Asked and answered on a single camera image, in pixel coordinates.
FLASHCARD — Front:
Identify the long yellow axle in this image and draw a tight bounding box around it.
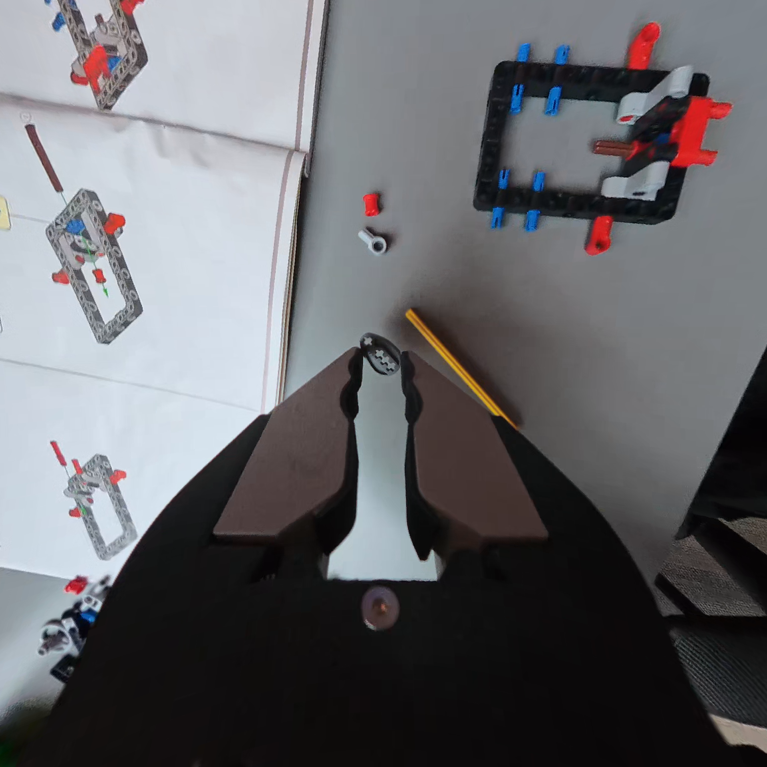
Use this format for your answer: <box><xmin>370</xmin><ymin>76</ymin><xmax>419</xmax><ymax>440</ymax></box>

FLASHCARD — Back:
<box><xmin>405</xmin><ymin>308</ymin><xmax>519</xmax><ymax>429</ymax></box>

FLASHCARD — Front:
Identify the white instruction booklet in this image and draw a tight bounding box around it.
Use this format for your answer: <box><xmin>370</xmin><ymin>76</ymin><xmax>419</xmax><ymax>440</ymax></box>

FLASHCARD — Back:
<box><xmin>0</xmin><ymin>0</ymin><xmax>329</xmax><ymax>579</ymax></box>

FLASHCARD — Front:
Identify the pile of plastic building pieces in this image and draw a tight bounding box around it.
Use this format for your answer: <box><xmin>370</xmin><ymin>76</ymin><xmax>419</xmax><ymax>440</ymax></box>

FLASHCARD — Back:
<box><xmin>37</xmin><ymin>574</ymin><xmax>115</xmax><ymax>684</ymax></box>

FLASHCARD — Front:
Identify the black frame assembly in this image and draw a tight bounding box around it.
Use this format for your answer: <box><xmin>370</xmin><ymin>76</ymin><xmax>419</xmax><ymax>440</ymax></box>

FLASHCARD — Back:
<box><xmin>472</xmin><ymin>22</ymin><xmax>733</xmax><ymax>256</ymax></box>

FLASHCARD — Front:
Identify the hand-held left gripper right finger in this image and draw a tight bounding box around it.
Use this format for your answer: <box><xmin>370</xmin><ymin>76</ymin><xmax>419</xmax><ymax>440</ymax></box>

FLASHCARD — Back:
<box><xmin>400</xmin><ymin>351</ymin><xmax>549</xmax><ymax>563</ymax></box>

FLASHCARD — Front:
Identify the dark grey oval piece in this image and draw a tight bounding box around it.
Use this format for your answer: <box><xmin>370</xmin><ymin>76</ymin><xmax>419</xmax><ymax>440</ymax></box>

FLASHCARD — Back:
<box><xmin>360</xmin><ymin>333</ymin><xmax>402</xmax><ymax>377</ymax></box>

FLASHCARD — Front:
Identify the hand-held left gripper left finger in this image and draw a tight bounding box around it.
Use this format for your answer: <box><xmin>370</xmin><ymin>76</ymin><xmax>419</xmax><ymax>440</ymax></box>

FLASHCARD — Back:
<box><xmin>213</xmin><ymin>348</ymin><xmax>365</xmax><ymax>557</ymax></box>

